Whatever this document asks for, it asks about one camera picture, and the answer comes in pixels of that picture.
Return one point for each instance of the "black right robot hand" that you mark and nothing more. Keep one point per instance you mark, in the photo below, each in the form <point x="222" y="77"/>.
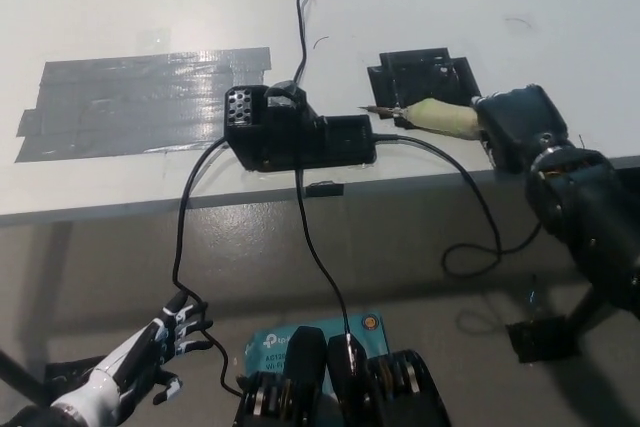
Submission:
<point x="520" y="122"/>

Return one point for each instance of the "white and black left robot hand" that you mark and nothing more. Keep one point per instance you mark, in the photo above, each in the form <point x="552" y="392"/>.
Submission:
<point x="150" y="352"/>

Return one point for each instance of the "black robot torso blocks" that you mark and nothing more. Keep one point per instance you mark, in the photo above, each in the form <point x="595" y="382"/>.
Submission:
<point x="310" y="377"/>

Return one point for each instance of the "black soldering station base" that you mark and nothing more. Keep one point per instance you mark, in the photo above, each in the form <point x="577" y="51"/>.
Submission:
<point x="295" y="144"/>

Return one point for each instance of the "black square holder tray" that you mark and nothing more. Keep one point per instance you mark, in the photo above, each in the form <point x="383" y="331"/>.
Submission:
<point x="425" y="77"/>

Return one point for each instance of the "teal tp-link box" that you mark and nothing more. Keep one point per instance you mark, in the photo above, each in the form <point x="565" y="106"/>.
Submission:
<point x="272" y="347"/>

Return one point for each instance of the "black pole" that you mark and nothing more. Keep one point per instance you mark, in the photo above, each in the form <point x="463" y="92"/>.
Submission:
<point x="20" y="374"/>

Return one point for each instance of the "black table leg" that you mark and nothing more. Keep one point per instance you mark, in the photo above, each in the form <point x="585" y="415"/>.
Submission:
<point x="582" y="314"/>

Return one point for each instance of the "small black tape strip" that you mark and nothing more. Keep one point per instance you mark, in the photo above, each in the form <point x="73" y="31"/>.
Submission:
<point x="325" y="190"/>

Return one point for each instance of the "black table foot plate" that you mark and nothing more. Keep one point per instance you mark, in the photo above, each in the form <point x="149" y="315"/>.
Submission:
<point x="535" y="342"/>

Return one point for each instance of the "grey duct tape patch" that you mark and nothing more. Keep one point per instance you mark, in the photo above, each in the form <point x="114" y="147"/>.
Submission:
<point x="135" y="102"/>

